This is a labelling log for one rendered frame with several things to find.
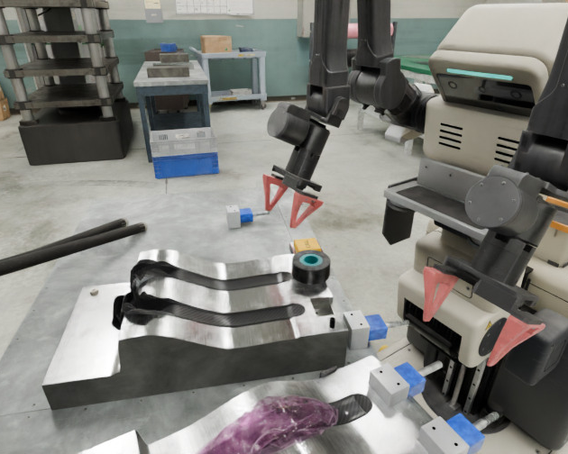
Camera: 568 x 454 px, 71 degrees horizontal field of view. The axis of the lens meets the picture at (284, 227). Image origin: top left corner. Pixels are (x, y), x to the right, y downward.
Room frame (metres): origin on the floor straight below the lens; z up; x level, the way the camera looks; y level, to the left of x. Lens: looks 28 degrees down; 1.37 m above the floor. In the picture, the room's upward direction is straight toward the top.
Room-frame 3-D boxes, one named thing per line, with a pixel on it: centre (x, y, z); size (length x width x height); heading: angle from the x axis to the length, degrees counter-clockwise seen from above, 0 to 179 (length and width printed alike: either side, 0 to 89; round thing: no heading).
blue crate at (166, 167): (3.78, 0.97, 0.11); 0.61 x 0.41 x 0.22; 104
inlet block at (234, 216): (1.10, 0.11, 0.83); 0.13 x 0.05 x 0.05; 105
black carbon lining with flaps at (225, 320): (0.60, 0.14, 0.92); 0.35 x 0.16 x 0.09; 101
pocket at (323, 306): (0.59, -0.08, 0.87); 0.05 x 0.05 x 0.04; 11
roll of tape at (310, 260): (0.70, -0.06, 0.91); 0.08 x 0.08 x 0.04
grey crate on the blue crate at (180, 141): (3.78, 0.97, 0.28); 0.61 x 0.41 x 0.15; 104
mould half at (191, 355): (0.61, 0.16, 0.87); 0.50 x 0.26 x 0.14; 101
